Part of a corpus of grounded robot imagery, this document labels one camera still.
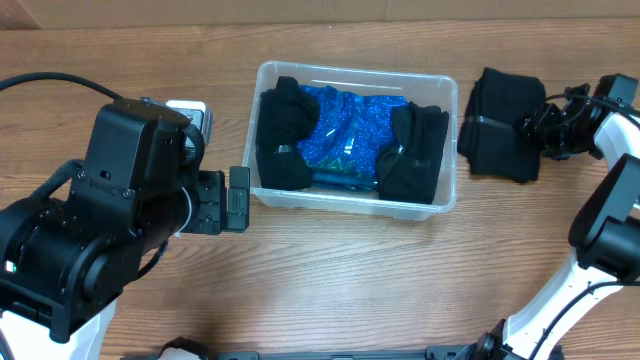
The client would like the black garment top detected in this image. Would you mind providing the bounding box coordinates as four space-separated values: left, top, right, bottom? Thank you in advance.
457 67 546 183

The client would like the blue denim garment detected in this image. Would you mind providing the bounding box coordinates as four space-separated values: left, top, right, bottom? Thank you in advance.
312 170 378 192

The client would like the blue sparkly garment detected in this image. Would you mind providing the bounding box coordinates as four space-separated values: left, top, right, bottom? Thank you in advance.
297 85 408 178

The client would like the clear plastic storage bin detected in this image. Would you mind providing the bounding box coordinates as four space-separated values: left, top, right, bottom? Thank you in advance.
242 60 458 221

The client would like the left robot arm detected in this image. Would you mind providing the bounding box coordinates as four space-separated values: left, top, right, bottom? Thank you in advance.
1 98 250 359

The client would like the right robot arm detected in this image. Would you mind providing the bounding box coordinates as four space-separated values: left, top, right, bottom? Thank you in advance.
458 68 639 359

